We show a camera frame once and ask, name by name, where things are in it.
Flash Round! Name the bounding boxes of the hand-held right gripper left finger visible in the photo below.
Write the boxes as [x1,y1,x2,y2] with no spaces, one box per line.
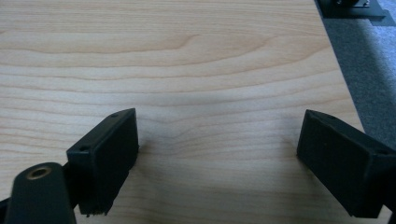
[65,107,140,217]

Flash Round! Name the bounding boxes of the black stand with base plate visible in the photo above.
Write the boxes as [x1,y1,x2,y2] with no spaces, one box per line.
[314,0,396,28]

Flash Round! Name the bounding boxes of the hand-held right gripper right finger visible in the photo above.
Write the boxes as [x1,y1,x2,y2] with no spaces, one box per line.
[295,108,396,219]

